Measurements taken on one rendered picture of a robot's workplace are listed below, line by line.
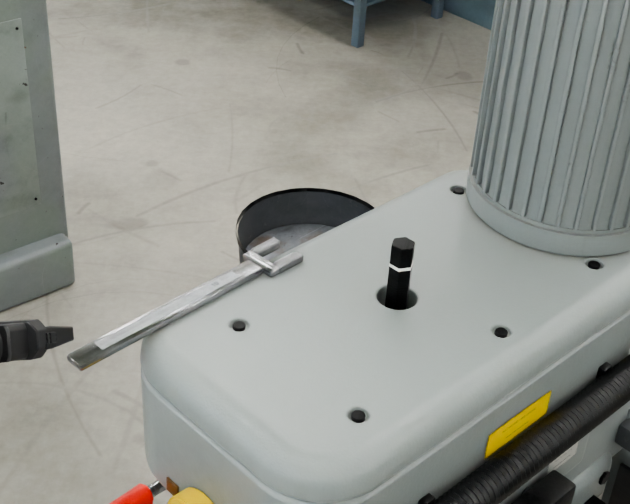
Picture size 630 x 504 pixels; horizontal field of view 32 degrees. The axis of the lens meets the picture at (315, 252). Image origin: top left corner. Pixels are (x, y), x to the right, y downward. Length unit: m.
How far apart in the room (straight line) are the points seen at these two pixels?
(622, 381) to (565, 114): 0.26
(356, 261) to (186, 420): 0.23
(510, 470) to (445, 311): 0.15
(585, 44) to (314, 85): 4.64
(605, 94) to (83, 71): 4.84
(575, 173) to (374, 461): 0.35
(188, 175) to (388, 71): 1.46
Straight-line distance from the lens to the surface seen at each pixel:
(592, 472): 1.29
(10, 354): 1.54
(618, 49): 0.97
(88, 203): 4.62
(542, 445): 1.00
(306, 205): 3.55
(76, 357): 0.91
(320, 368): 0.90
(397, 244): 0.95
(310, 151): 4.99
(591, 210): 1.06
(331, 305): 0.97
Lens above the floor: 2.48
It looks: 35 degrees down
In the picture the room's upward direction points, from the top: 4 degrees clockwise
